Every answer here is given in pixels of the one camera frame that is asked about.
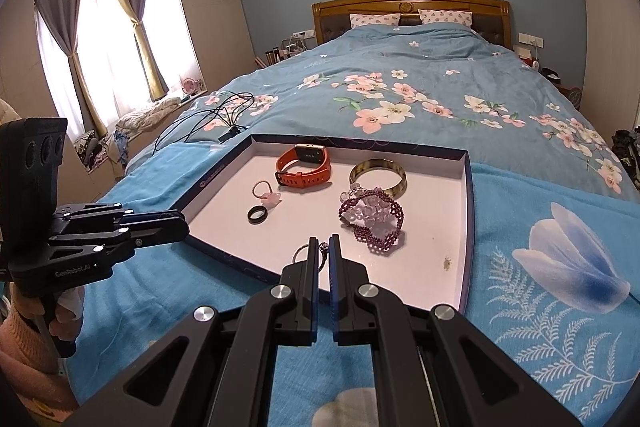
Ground black cables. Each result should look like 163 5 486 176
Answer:
152 93 256 154

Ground metal key ring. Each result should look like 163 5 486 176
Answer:
293 234 333 269

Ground teal floral duvet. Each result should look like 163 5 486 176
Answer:
125 24 632 198

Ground clear crystal bead bracelet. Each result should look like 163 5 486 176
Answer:
341 189 393 235

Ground grey and olive curtain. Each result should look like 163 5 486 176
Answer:
102 0 169 104
34 0 108 138

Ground dark blue box tray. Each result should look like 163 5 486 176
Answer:
172 134 475 312

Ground wooden headboard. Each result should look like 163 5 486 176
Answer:
311 0 513 50

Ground pink hair tie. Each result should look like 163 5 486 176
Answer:
251 180 284 208

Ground white patterned pillow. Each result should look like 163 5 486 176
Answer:
349 13 402 30
417 9 473 28

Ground bright blue tulip blanket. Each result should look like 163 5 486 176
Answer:
65 142 640 427

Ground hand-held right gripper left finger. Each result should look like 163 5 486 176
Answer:
62 237 319 427

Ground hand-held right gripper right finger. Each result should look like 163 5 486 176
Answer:
327 234 583 427

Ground purple bead bracelet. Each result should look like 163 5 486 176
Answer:
339 188 404 254

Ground person's left hand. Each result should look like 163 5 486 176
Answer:
47 288 82 342

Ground folded white quilt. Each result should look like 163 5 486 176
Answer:
116 96 181 131

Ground person's left forearm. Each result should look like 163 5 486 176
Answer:
0 292 77 410

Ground pile of clothes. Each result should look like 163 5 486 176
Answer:
75 129 132 174

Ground orange smart watch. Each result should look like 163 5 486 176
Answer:
275 144 332 190

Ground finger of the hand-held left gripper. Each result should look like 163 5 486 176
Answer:
50 224 191 265
52 203 186 235

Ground row of cosmetic bottles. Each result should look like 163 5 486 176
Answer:
255 46 295 68

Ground yellow green bangle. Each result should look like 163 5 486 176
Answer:
349 158 407 198

